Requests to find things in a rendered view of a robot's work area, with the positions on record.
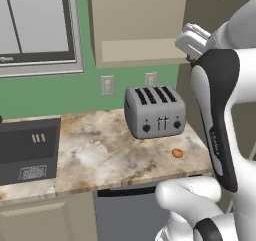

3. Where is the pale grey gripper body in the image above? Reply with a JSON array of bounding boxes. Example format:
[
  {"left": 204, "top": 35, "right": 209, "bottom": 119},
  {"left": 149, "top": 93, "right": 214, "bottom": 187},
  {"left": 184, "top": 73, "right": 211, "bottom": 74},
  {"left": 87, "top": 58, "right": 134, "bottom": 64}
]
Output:
[{"left": 174, "top": 22, "right": 212, "bottom": 61}]

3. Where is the orange tangerine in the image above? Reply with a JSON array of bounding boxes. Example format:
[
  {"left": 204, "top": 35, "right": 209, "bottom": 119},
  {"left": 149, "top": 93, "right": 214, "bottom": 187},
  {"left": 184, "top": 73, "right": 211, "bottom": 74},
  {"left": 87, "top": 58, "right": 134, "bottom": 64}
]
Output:
[{"left": 171, "top": 147, "right": 184, "bottom": 159}]

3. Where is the beige base cabinet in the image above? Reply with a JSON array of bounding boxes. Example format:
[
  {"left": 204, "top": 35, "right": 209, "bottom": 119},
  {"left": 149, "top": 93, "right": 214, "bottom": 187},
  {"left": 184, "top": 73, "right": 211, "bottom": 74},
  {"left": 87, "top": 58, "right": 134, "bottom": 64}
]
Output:
[{"left": 0, "top": 191, "right": 98, "bottom": 241}]

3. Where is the grey four-slot toaster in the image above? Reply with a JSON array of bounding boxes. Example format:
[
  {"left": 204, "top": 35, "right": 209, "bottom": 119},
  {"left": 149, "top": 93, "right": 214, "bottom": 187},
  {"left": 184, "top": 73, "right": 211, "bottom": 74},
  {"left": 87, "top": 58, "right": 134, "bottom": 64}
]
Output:
[{"left": 123, "top": 84, "right": 187, "bottom": 140}]

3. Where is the grey framed window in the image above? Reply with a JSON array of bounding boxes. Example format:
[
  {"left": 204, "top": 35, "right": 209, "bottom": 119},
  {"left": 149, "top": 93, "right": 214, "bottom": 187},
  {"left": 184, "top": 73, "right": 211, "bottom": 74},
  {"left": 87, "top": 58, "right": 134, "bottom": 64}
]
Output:
[{"left": 0, "top": 0, "right": 85, "bottom": 78}]

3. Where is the grey dishwasher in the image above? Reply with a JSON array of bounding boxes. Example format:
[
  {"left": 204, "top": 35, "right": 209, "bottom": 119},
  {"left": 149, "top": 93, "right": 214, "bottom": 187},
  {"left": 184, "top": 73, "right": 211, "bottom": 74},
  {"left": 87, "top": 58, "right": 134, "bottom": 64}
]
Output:
[{"left": 93, "top": 180, "right": 172, "bottom": 241}]

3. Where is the dark grey sink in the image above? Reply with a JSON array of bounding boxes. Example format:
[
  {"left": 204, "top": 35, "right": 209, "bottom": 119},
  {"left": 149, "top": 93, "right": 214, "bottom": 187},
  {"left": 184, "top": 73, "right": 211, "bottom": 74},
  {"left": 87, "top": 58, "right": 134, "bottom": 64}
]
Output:
[{"left": 0, "top": 116, "right": 62, "bottom": 186}]

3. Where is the white wall outlet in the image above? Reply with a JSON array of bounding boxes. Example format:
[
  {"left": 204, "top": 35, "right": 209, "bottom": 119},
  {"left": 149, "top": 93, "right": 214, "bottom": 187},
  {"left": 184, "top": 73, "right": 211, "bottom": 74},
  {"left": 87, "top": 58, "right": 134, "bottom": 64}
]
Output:
[
  {"left": 144, "top": 72, "right": 159, "bottom": 88},
  {"left": 100, "top": 74, "right": 116, "bottom": 97}
]

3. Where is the beige wall cabinet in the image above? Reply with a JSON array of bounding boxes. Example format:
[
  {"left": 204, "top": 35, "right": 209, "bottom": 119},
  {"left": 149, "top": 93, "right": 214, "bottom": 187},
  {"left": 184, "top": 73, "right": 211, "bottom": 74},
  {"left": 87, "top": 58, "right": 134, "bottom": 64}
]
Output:
[{"left": 86, "top": 0, "right": 224, "bottom": 70}]

